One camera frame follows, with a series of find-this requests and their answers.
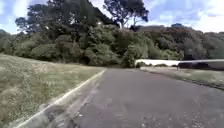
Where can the wood of green trees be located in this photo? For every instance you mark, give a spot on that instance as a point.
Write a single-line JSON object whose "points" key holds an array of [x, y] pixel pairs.
{"points": [[100, 40]]}

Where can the grey asphalt road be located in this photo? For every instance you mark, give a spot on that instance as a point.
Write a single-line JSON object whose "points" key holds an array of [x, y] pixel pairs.
{"points": [[143, 100]]}

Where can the concrete kerb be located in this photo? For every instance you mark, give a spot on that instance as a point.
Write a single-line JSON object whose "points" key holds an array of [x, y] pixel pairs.
{"points": [[71, 92]]}

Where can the grass slope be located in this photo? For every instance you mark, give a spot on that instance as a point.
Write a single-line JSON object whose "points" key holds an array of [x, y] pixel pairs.
{"points": [[33, 83]]}

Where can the dry grass verge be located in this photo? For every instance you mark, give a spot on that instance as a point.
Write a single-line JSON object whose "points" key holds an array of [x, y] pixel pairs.
{"points": [[196, 76]]}

